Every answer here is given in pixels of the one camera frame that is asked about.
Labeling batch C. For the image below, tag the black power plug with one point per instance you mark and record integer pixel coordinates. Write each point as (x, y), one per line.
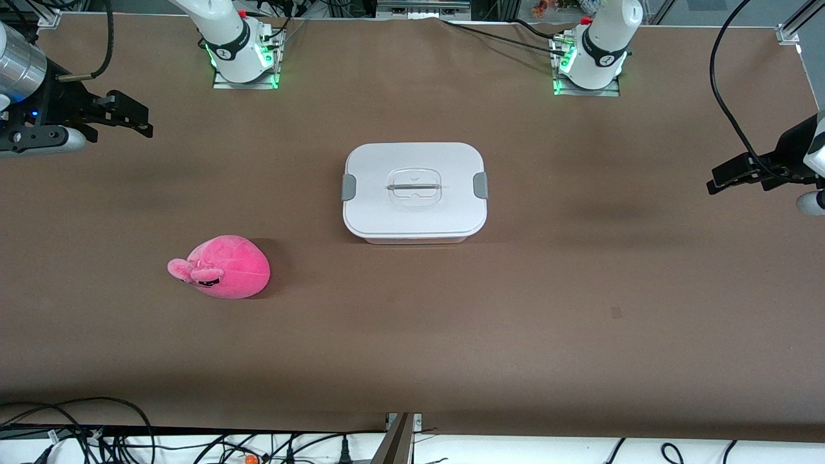
(290, 451)
(345, 451)

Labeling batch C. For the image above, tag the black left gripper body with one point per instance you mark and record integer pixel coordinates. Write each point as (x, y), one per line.
(790, 152)

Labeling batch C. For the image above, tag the pink plush toy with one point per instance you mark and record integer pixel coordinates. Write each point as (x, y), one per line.
(232, 267)

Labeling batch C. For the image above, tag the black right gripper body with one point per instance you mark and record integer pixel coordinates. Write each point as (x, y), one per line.
(62, 103)

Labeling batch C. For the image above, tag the white plastic box lid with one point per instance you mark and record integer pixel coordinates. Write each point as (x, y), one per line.
(412, 222)

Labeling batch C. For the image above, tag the aluminium frame beam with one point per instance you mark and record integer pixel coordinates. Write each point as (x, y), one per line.
(396, 444)

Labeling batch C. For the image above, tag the translucent plastic box base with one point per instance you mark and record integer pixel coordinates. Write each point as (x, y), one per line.
(419, 240)

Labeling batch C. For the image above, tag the aluminium frame profile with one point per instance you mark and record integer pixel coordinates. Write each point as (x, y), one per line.
(48, 18)
(787, 32)

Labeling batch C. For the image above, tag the white lower shelf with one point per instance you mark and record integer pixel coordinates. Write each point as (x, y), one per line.
(515, 454)

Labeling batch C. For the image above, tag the grey metal crate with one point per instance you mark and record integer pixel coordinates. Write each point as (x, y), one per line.
(422, 8)

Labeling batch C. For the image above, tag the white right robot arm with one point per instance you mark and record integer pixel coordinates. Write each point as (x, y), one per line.
(225, 26)

